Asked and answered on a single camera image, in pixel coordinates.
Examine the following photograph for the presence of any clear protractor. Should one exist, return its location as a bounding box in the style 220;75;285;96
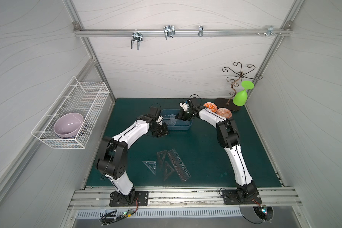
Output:
163;115;177;126

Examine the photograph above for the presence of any blue plastic storage box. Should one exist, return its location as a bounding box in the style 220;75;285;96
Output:
161;109;193;131

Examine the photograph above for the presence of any dark triangle ruler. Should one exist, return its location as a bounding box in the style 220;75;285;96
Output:
156;150;168;168
163;161;175;181

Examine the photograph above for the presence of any stencil ruler large dark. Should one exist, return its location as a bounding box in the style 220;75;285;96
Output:
167;149;191;182

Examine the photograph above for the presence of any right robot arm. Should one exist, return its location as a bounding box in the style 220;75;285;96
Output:
175;107;258;202

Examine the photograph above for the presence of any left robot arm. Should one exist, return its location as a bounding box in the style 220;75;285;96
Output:
96;116;169;199

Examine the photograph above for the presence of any orange patterned bowl left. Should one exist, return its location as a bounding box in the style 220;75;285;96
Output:
203;102;218;113

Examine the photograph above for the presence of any clear triangle ruler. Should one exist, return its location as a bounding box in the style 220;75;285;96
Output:
143;161;157;175

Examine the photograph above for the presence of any brown metal cup stand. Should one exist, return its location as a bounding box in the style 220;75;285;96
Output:
214;61;256;112

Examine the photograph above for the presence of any green plastic goblet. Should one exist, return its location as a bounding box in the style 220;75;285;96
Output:
233;81;255;106

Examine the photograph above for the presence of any metal hook small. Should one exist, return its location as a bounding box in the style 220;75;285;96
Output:
198;26;204;37

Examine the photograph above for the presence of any metal hook middle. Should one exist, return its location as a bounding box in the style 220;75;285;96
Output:
163;25;176;40

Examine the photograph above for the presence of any lilac bowl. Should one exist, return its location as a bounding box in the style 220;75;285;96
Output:
53;113;84;138

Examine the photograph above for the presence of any metal hook left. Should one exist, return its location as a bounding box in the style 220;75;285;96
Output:
131;31;143;50

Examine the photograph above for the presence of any metal hook right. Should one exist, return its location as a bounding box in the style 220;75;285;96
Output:
256;26;282;38

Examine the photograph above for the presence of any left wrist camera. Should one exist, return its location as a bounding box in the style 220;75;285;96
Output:
148;106;163;124

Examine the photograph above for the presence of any aluminium top rail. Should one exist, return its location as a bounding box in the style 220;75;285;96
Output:
74;28;293;38

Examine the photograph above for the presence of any aluminium rail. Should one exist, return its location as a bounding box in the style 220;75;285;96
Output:
68;187;303;210
74;28;293;38

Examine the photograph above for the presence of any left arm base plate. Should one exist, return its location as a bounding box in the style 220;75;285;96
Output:
109;191;149;207

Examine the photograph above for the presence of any white wire basket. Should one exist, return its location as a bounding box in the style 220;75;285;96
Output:
31;77;109;149

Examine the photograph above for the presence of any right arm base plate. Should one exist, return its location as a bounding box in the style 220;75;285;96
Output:
218;188;262;205

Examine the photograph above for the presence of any aluminium front rail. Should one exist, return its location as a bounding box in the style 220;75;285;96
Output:
68;187;303;210

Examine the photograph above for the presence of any white cable duct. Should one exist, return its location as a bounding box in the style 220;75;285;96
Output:
76;207;242;219

